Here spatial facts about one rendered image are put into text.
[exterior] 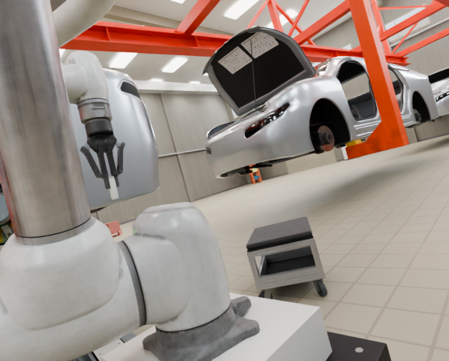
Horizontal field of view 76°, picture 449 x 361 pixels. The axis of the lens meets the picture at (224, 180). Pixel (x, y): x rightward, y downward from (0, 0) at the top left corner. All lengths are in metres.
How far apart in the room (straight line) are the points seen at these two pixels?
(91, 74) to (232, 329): 0.76
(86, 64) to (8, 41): 0.54
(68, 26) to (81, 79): 0.23
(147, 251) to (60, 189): 0.17
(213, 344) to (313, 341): 0.20
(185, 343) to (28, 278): 0.27
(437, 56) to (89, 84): 14.93
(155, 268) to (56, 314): 0.14
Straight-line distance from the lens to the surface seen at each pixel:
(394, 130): 3.82
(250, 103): 4.74
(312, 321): 0.64
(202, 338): 0.57
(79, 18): 0.73
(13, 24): 0.44
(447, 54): 15.36
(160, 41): 5.23
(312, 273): 1.56
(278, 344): 0.57
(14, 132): 0.43
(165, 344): 0.60
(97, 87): 0.94
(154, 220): 0.53
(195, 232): 0.52
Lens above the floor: 0.69
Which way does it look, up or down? level
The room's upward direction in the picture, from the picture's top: 16 degrees counter-clockwise
